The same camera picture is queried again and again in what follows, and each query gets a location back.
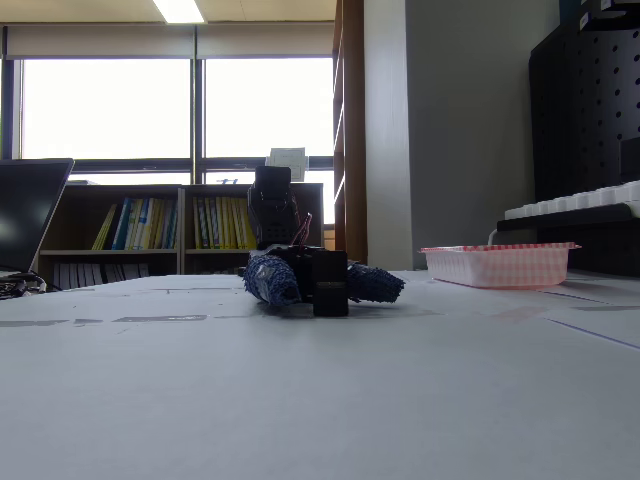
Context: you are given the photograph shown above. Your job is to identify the red checkered tray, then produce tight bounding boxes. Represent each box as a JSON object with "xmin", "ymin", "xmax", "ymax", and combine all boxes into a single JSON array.
[{"xmin": 419, "ymin": 241, "xmax": 584, "ymax": 290}]

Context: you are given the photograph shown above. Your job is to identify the row of yellow books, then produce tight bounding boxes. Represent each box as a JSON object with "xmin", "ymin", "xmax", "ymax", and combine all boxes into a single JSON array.
[
  {"xmin": 192, "ymin": 195, "xmax": 256, "ymax": 250},
  {"xmin": 91, "ymin": 196, "xmax": 180, "ymax": 251}
]

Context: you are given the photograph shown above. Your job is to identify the white paper sign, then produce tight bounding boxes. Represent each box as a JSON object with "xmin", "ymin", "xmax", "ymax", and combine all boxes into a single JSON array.
[{"xmin": 266, "ymin": 146, "xmax": 307, "ymax": 184}]

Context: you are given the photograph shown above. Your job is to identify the wooden bookshelf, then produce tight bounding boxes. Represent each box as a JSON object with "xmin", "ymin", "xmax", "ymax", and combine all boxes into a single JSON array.
[{"xmin": 33, "ymin": 182, "xmax": 325, "ymax": 291}]

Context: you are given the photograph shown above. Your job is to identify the tall brown wooden shelf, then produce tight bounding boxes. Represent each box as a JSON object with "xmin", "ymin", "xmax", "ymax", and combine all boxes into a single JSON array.
[{"xmin": 331, "ymin": 0, "xmax": 369, "ymax": 266}]

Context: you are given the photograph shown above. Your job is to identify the row of white binders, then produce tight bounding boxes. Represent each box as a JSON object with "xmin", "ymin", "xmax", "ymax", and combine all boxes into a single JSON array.
[{"xmin": 52, "ymin": 262, "xmax": 151, "ymax": 290}]

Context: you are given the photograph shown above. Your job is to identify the white power strip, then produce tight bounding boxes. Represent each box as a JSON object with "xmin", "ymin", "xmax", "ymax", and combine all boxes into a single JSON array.
[{"xmin": 503, "ymin": 179, "xmax": 640, "ymax": 221}]

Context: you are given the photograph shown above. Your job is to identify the dark laptop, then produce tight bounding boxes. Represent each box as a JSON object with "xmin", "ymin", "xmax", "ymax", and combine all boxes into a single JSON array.
[{"xmin": 0, "ymin": 158, "xmax": 76, "ymax": 281}]

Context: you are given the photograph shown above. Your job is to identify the beige roller blind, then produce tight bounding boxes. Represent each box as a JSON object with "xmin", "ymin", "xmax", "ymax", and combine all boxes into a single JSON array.
[{"xmin": 2, "ymin": 22, "xmax": 336, "ymax": 61}]

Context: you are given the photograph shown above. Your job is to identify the black pegboard stand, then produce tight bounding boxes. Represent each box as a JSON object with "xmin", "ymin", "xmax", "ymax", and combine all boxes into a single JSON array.
[{"xmin": 496, "ymin": 19, "xmax": 640, "ymax": 279}]

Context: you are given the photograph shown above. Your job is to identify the ceiling light panel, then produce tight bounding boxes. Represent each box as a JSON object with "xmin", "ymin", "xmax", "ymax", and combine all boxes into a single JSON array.
[{"xmin": 152, "ymin": 0, "xmax": 206, "ymax": 24}]

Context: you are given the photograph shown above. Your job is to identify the black storage boxes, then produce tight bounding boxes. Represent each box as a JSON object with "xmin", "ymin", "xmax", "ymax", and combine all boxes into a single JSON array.
[{"xmin": 558, "ymin": 0, "xmax": 640, "ymax": 32}]

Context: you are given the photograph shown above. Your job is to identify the dark window frame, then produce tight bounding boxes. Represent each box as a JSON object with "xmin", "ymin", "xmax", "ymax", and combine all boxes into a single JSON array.
[{"xmin": 0, "ymin": 57, "xmax": 336, "ymax": 186}]

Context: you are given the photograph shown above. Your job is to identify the tangled black cables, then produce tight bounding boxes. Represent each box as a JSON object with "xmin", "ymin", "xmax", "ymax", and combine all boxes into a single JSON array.
[{"xmin": 0, "ymin": 272, "xmax": 49, "ymax": 301}]

